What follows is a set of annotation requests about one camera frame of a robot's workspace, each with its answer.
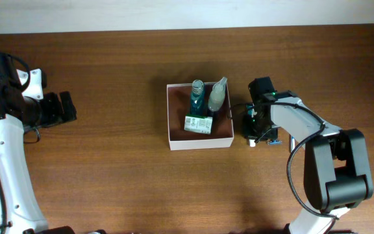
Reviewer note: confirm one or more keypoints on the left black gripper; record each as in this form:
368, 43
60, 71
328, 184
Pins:
53, 108

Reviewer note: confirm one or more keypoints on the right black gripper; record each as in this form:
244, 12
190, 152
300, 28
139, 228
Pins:
250, 129

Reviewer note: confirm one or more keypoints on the teal white toothpaste tube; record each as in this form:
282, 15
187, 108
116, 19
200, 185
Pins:
248, 124

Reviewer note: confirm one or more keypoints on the blue disposable razor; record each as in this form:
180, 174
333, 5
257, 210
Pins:
274, 142

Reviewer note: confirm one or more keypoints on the clear spray bottle purple liquid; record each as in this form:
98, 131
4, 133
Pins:
217, 97

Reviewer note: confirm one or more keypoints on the green white small box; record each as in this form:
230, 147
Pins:
198, 124

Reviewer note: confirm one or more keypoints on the teal mouthwash bottle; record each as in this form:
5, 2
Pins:
197, 97

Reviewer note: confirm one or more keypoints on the blue white toothbrush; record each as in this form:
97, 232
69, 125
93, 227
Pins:
292, 143

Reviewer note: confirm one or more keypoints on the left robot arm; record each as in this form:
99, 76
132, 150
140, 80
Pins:
24, 108

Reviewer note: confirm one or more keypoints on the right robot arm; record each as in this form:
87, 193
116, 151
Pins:
328, 168

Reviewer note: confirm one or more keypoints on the white open cardboard box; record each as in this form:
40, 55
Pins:
178, 106

